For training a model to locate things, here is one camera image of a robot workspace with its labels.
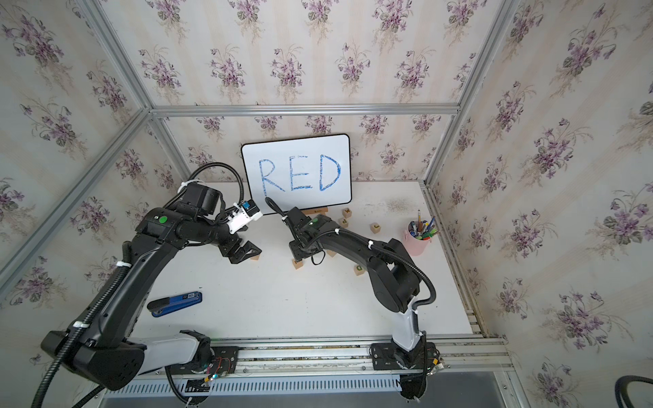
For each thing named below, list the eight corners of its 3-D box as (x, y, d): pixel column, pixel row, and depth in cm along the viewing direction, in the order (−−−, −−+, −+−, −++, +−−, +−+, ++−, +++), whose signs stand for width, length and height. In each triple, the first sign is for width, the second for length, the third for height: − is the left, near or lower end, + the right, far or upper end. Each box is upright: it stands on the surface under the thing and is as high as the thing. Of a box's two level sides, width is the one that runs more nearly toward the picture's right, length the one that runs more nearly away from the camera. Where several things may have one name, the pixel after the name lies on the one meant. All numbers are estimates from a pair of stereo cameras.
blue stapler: (153, 317, 83) (146, 313, 79) (155, 305, 85) (148, 300, 81) (202, 305, 85) (196, 300, 82) (202, 294, 88) (197, 289, 84)
